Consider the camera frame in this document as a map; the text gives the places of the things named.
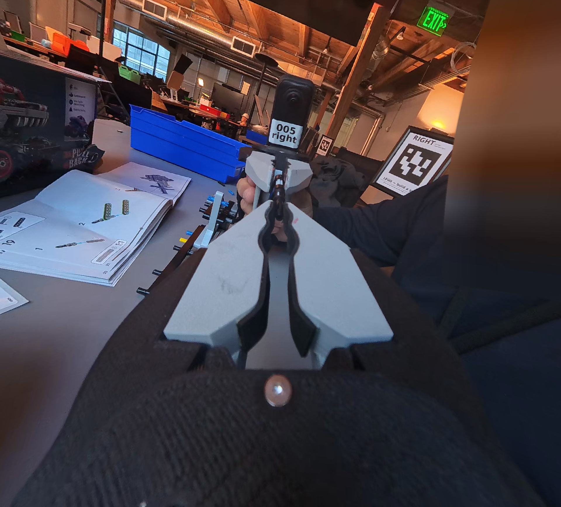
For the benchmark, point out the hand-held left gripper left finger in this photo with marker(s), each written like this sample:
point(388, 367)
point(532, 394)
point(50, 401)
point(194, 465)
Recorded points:
point(219, 287)

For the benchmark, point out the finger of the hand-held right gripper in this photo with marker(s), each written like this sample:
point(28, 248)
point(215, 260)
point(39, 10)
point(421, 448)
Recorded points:
point(299, 176)
point(261, 171)

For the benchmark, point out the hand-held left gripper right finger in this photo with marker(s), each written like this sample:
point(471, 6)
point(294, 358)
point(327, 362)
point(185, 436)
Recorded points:
point(337, 292)

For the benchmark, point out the small black lego pin piece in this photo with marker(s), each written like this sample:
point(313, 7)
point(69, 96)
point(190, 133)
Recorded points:
point(279, 191)

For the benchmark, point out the person's right forearm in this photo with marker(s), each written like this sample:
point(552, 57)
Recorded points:
point(377, 226)

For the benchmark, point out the black and grey lego assembly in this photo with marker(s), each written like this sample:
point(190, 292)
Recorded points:
point(212, 219)

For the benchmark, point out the open lego instruction booklet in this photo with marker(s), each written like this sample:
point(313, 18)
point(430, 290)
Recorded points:
point(87, 217)

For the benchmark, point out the large lego box red wheels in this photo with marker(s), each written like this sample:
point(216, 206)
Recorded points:
point(39, 121)

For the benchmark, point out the person's right hand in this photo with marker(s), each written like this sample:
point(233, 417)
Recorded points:
point(245, 195)

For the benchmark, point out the black floor lamp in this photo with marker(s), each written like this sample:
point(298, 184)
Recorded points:
point(103, 11)
point(267, 77)

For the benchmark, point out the dark jacket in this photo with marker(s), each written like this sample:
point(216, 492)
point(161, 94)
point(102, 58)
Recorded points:
point(337, 180)

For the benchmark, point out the small marker sign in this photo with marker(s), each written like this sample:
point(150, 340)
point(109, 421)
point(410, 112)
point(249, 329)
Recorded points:
point(324, 145)

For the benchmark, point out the blue plastic bin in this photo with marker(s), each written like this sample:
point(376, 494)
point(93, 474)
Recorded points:
point(184, 143)

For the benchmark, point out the framed marker sign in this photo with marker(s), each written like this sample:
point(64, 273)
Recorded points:
point(414, 160)

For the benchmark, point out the green exit sign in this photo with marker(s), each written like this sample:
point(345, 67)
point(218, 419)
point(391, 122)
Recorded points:
point(433, 21)

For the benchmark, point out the green plastic bin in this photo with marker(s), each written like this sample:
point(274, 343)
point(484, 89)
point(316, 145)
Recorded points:
point(129, 76)

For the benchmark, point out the white sticker sheet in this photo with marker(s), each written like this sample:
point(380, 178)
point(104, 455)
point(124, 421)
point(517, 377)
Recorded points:
point(11, 296)

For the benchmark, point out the orange bin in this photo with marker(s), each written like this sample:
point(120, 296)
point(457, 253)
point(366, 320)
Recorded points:
point(70, 44)

